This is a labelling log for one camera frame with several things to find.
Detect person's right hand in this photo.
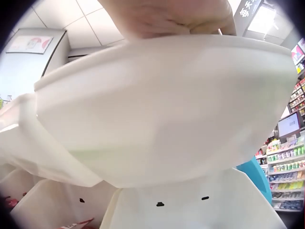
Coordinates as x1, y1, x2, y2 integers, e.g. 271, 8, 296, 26
98, 0, 238, 40

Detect person's right fingers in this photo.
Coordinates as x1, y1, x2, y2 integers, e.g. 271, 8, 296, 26
189, 22, 238, 36

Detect white plastic bowl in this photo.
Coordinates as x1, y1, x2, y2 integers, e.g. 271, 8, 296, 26
33, 34, 299, 189

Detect dark hanging sign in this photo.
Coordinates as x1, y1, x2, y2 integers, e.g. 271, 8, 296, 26
233, 0, 265, 36

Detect ceiling light panel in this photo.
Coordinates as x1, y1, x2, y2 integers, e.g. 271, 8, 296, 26
247, 5, 278, 32

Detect checkout monitor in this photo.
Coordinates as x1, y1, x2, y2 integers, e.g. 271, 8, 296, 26
277, 110, 301, 144

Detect blue plastic panel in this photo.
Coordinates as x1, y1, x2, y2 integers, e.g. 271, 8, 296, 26
236, 156, 272, 208

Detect full shop shelf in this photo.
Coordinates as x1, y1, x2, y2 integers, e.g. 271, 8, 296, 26
254, 140, 305, 213

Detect grey cabinet with poster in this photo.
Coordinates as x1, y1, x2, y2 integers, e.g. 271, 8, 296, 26
0, 28, 69, 98

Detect translucent white plastic container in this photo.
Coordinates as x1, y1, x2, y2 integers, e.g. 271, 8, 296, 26
0, 93, 103, 189

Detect wall shelf of small packets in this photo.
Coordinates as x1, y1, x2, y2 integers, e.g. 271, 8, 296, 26
289, 38, 305, 120

